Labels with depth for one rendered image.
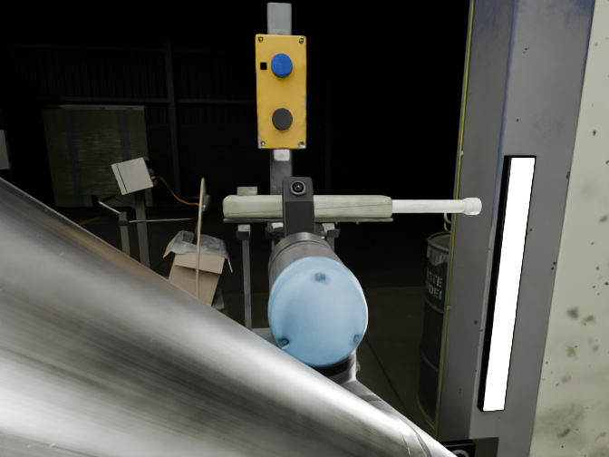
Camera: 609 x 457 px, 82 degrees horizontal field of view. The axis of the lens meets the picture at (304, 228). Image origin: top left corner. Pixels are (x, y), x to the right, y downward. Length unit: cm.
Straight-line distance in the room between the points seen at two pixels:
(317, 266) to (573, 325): 89
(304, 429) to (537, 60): 89
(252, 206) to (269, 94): 36
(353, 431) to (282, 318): 14
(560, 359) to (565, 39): 76
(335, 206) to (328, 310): 34
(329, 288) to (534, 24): 78
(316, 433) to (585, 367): 108
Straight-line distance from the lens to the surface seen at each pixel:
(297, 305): 31
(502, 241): 91
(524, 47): 95
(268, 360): 17
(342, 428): 20
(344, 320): 33
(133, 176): 247
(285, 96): 90
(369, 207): 65
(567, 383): 121
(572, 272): 108
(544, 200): 98
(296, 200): 51
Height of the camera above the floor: 127
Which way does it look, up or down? 11 degrees down
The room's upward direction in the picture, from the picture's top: straight up
